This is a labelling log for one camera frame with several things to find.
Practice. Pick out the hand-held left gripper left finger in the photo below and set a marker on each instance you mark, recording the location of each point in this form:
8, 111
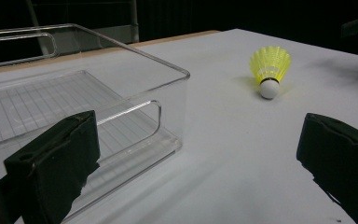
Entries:
52, 161

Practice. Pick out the yellow shuttlecock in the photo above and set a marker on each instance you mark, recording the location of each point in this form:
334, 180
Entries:
270, 70

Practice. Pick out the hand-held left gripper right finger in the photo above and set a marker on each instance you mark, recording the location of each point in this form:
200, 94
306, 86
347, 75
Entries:
345, 158

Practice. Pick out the clear plastic storage bin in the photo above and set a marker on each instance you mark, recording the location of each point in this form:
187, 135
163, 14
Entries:
84, 93

